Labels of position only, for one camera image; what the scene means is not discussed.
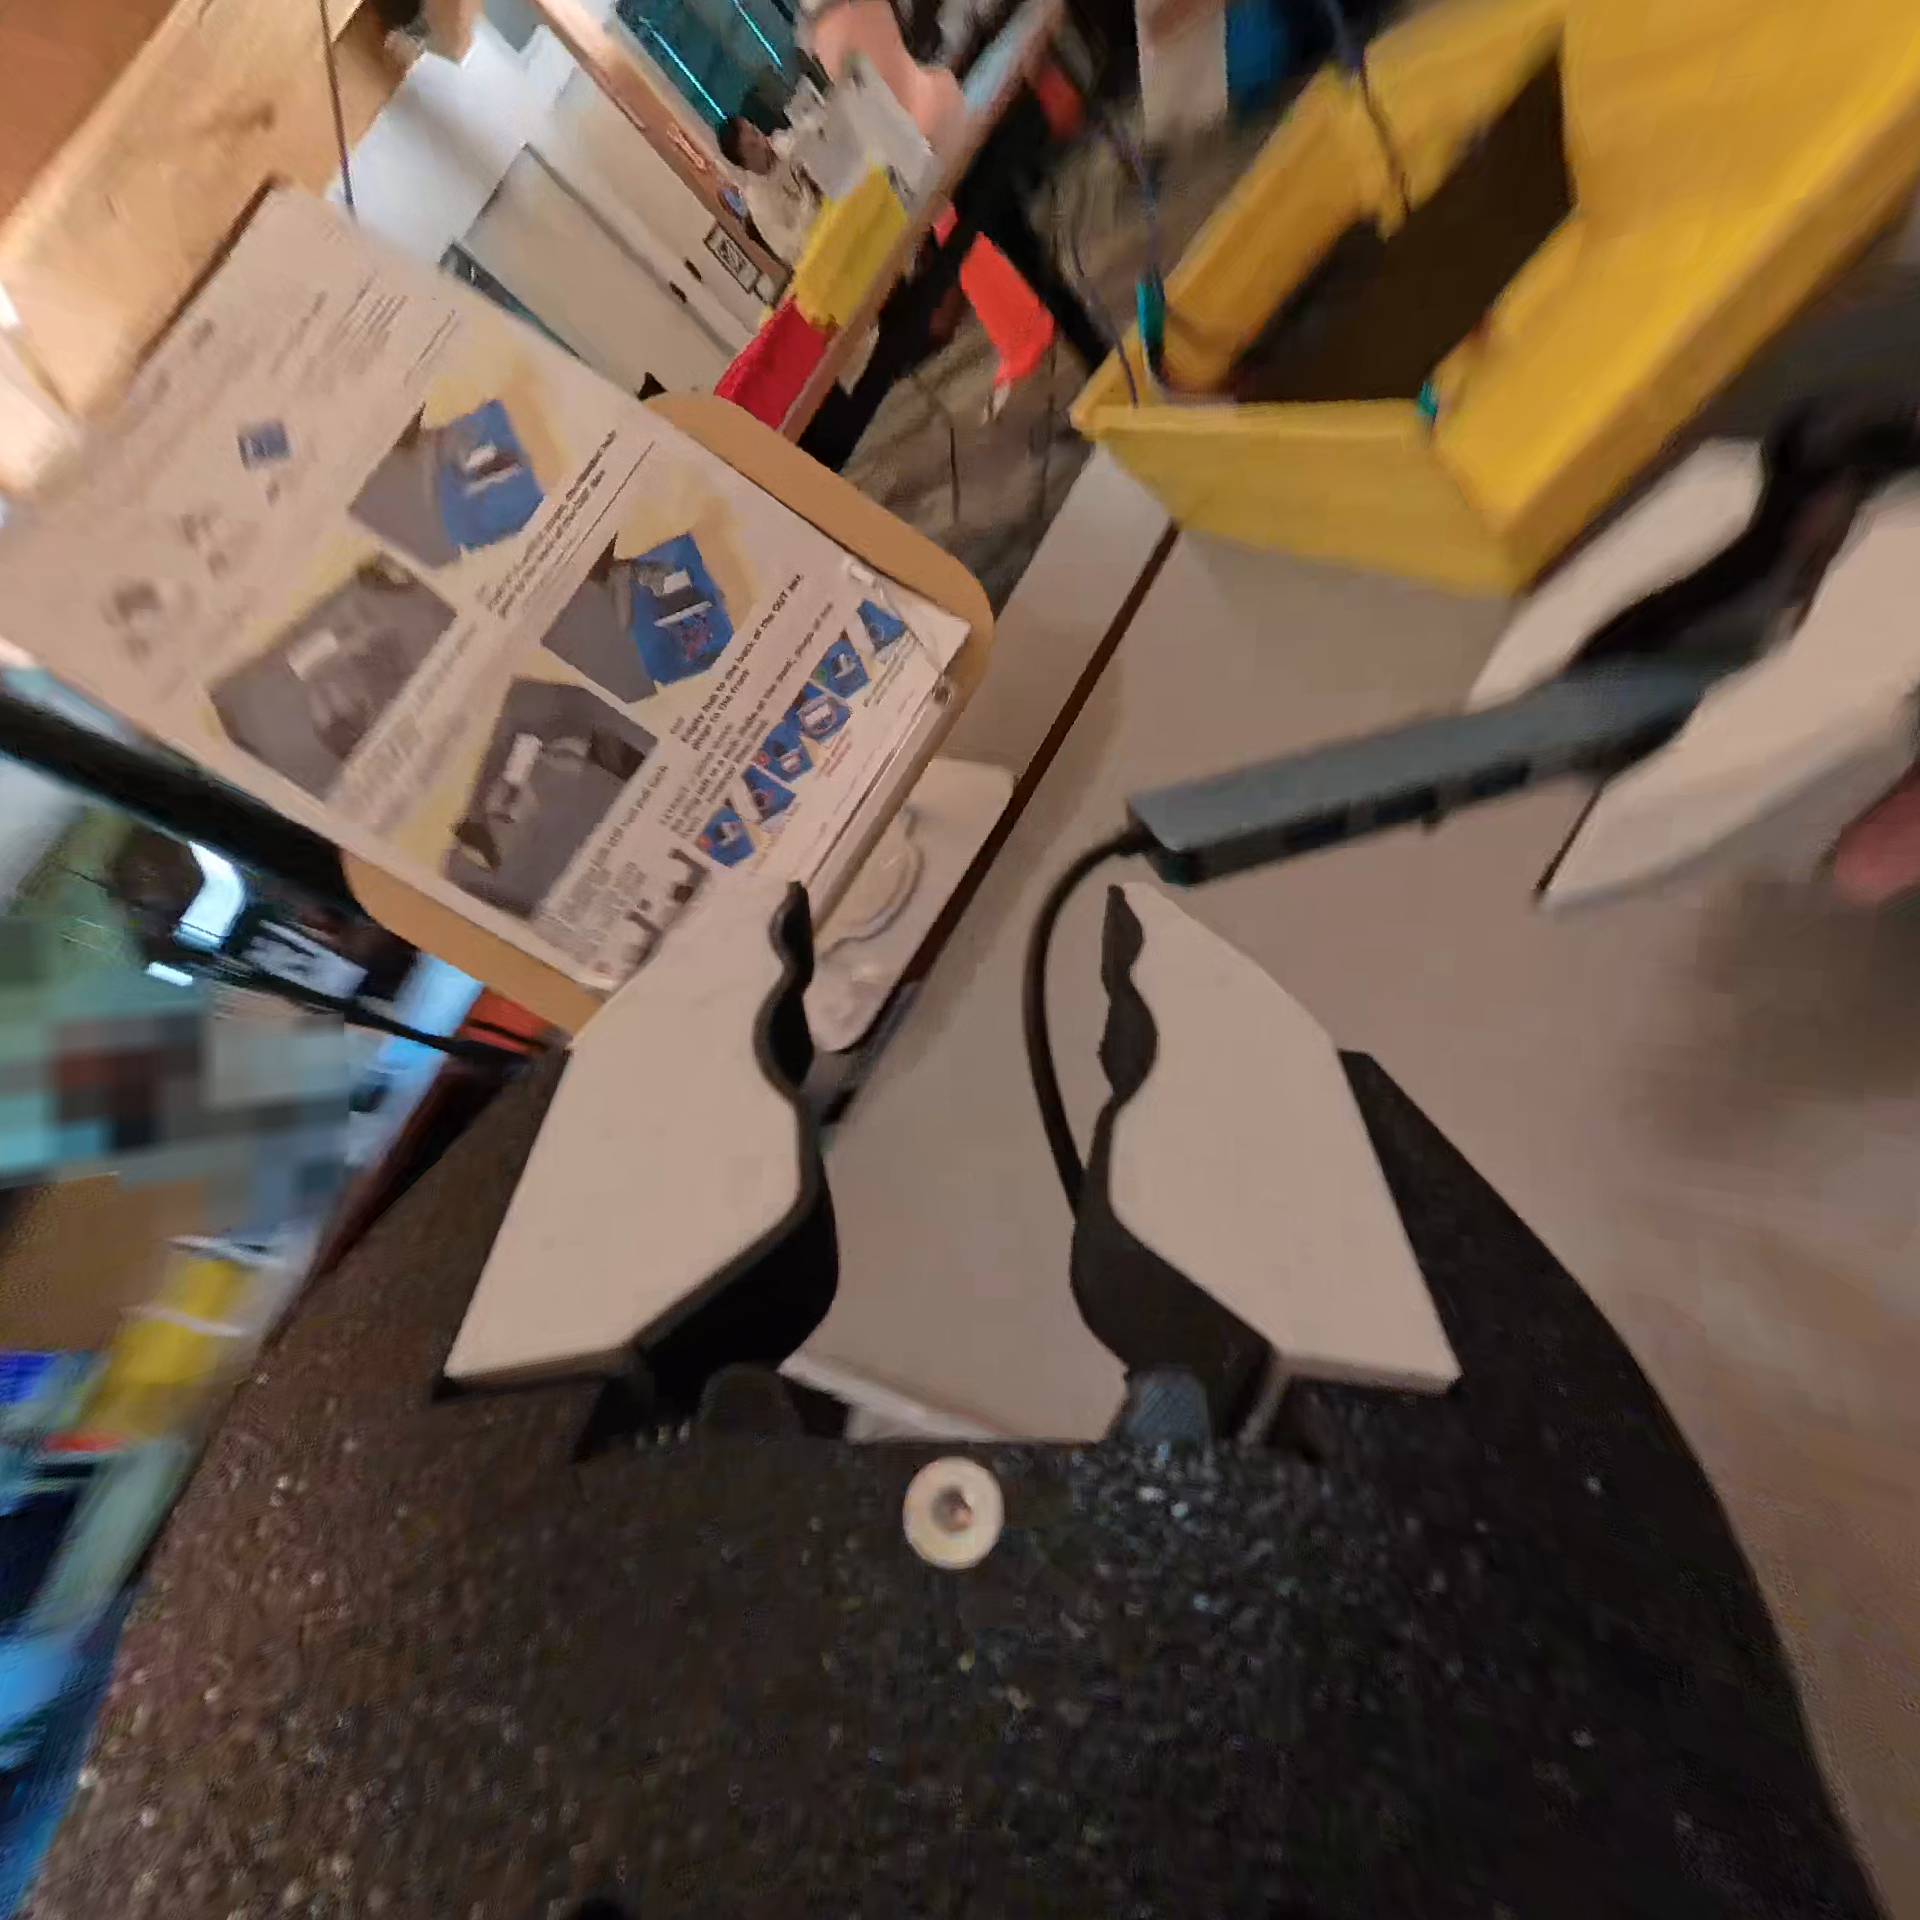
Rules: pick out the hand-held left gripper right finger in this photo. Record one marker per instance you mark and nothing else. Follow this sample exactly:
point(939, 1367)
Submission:
point(1275, 1200)

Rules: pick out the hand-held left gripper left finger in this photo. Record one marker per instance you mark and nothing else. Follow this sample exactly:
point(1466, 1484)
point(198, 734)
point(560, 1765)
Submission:
point(645, 1171)

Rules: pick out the black metal bar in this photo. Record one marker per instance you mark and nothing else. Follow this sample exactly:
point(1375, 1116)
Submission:
point(149, 788)

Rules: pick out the grey usb hub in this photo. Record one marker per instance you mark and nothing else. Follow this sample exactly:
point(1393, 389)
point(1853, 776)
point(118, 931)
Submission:
point(1350, 788)

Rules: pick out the wooden beam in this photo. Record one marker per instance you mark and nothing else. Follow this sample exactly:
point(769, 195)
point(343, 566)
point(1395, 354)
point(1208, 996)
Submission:
point(119, 226)

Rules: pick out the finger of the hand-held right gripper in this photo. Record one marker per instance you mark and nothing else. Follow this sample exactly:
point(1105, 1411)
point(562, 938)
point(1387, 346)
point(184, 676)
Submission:
point(1769, 750)
point(1635, 579)

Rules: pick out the small yellow bin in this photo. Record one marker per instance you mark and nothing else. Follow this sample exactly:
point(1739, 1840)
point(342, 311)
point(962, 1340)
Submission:
point(848, 247)

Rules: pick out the red plastic bin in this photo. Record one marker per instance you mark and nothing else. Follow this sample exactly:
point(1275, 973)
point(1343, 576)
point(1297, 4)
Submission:
point(774, 368)

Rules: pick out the person's right hand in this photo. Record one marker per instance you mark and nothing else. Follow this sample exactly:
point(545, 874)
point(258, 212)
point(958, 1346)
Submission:
point(1882, 848)

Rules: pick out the yellow plastic bin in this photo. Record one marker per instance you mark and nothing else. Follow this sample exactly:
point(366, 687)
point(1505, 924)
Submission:
point(1725, 181)

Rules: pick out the printed instruction sheet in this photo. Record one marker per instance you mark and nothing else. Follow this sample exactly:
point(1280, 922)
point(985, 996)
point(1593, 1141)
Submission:
point(450, 599)

